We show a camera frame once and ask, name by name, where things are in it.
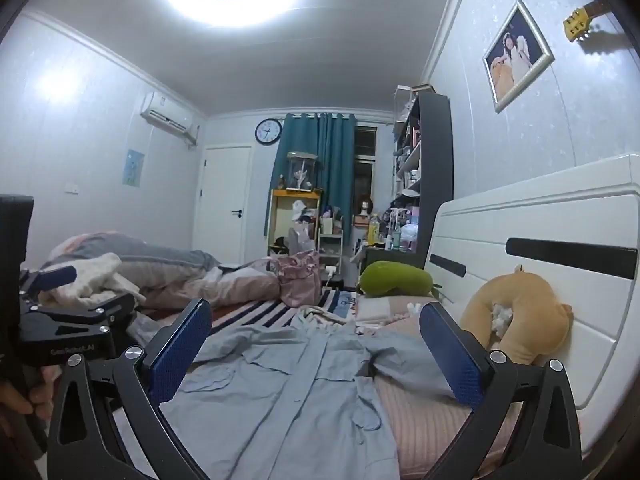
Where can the yellow bottle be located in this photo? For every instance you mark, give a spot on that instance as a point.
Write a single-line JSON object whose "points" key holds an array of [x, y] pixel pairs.
{"points": [[373, 227]]}

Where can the light blue wall poster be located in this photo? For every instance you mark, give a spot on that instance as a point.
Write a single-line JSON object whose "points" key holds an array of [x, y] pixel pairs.
{"points": [[133, 169]]}

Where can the yellow shelf unit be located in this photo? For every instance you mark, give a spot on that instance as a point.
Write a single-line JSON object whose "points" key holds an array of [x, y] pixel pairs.
{"points": [[280, 220]]}

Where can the round wall clock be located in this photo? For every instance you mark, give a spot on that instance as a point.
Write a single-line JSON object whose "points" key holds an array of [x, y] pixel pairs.
{"points": [[268, 131]]}

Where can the white air conditioner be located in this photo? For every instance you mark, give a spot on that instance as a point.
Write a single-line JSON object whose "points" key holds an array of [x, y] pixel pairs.
{"points": [[167, 115]]}

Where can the grey pink duvet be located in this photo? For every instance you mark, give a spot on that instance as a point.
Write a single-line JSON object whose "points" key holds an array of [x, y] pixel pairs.
{"points": [[165, 260]]}

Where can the white storage cart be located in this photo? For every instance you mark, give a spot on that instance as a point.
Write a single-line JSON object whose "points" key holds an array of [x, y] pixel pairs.
{"points": [[330, 245]]}

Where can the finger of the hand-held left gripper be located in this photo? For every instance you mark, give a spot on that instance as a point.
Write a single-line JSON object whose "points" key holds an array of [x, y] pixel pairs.
{"points": [[56, 277], [75, 327]]}

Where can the teal curtain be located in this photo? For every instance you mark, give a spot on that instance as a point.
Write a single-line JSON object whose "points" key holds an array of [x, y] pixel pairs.
{"points": [[335, 160]]}

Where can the striped bed sheet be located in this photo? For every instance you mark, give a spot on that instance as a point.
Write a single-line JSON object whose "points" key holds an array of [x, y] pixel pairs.
{"points": [[260, 310]]}

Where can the white knitted sweater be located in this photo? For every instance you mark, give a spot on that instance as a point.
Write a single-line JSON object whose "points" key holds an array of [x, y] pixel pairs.
{"points": [[95, 275]]}

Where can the window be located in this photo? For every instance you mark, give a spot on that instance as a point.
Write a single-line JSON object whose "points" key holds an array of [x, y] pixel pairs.
{"points": [[365, 170]]}

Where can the person's left hand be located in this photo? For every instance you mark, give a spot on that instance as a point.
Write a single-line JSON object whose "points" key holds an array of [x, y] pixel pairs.
{"points": [[27, 395]]}

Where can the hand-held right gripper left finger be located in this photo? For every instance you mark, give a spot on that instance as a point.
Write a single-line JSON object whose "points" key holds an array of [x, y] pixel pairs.
{"points": [[181, 349]]}

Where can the pink bag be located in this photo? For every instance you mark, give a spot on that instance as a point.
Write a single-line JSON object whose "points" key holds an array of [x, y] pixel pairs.
{"points": [[297, 280]]}

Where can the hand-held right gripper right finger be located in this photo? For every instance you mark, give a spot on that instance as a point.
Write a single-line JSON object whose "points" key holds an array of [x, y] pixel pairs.
{"points": [[451, 360]]}

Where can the dark bookshelf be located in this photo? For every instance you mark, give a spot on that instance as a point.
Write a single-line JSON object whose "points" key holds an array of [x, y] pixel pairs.
{"points": [[435, 160]]}

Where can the green plush pillow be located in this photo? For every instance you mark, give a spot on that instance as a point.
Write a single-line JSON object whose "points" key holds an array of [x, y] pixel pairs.
{"points": [[397, 278]]}

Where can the pink pillow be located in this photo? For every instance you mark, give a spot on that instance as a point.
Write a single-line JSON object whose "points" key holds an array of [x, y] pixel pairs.
{"points": [[390, 310]]}

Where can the white door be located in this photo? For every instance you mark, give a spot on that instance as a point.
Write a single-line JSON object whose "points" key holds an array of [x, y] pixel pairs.
{"points": [[222, 200]]}

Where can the pink ribbed blanket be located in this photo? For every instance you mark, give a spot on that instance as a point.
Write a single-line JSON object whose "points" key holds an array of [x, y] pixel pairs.
{"points": [[425, 425]]}

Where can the glass display tank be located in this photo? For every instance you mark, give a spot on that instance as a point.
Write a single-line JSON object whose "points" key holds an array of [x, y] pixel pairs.
{"points": [[302, 170]]}

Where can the white bed headboard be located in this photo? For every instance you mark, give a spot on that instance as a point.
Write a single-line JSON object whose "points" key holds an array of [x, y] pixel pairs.
{"points": [[530, 210]]}

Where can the yellow guitar headstock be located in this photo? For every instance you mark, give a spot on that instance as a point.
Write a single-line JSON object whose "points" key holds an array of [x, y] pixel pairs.
{"points": [[577, 25]]}

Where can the framed wall picture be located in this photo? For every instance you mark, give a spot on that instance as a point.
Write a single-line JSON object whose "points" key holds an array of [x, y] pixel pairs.
{"points": [[517, 55]]}

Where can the light blue jacket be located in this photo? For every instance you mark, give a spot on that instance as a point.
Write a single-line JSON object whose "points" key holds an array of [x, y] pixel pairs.
{"points": [[290, 385]]}

